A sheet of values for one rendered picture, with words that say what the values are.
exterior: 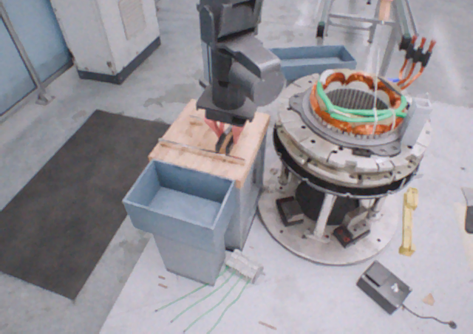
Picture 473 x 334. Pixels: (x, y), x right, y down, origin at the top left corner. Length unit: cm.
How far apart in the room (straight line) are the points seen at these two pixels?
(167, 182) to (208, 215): 11
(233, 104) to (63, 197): 172
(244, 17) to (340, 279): 61
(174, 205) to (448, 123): 105
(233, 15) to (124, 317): 64
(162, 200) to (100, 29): 220
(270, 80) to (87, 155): 197
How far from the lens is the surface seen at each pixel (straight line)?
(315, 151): 60
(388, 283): 80
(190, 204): 65
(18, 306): 189
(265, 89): 45
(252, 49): 46
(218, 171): 59
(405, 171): 67
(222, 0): 43
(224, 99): 53
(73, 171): 227
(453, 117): 142
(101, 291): 174
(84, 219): 198
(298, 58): 102
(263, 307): 77
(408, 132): 65
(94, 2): 268
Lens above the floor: 150
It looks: 45 degrees down
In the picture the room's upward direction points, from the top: straight up
